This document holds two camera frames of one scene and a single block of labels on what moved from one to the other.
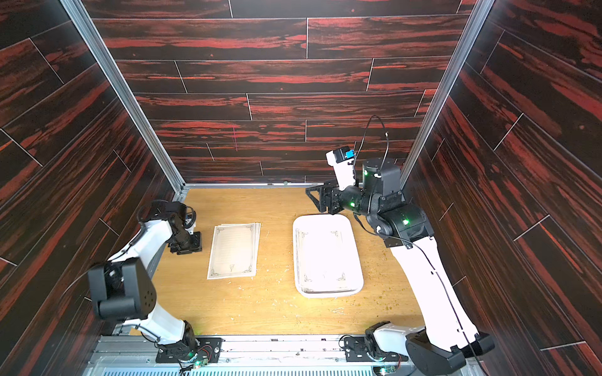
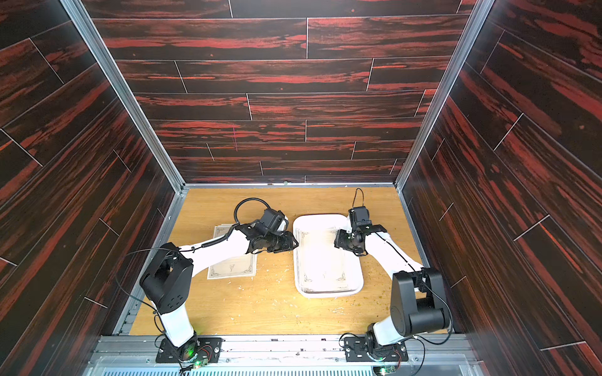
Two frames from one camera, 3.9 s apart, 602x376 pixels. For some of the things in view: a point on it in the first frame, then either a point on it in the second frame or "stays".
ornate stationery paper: [234, 251] stays
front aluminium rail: [318, 355] stays
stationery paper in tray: [323, 262] stays
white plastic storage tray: [327, 262] stays
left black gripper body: [187, 242] → [277, 243]
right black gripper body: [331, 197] → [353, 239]
